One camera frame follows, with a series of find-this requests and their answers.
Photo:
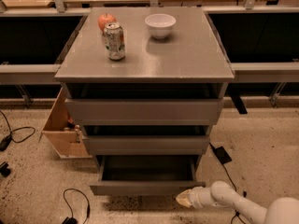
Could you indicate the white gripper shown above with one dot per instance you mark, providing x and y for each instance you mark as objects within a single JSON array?
[{"x": 196, "y": 197}]

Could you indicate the grey bottom drawer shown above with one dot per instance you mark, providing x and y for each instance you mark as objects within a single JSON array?
[{"x": 145, "y": 174}]

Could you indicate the grey drawer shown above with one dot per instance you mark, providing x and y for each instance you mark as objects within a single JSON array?
[
  {"x": 143, "y": 103},
  {"x": 145, "y": 140},
  {"x": 145, "y": 174}
]

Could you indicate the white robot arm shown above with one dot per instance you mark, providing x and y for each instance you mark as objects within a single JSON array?
[{"x": 281, "y": 211}]

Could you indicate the grey middle drawer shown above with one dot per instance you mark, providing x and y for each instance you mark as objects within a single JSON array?
[{"x": 145, "y": 140}]

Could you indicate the grey drawer cabinet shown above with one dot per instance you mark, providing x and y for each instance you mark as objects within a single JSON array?
[{"x": 159, "y": 102}]

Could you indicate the grey top drawer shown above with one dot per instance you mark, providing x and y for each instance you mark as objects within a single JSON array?
[{"x": 143, "y": 103}]

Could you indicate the black power adapter right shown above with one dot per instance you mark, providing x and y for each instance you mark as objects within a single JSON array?
[{"x": 223, "y": 157}]

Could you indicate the open cardboard box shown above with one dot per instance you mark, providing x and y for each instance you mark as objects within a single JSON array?
[{"x": 66, "y": 141}]

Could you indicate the white ceramic bowl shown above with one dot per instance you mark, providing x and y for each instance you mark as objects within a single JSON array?
[{"x": 160, "y": 26}]

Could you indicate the crushed soda can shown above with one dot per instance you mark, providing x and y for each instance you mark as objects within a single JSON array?
[{"x": 114, "y": 41}]

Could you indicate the black clamp left edge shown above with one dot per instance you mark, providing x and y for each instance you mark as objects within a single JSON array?
[{"x": 4, "y": 170}]

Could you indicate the red apple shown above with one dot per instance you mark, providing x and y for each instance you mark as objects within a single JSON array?
[{"x": 105, "y": 19}]

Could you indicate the metal rail frame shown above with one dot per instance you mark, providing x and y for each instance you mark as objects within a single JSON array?
[{"x": 28, "y": 70}]

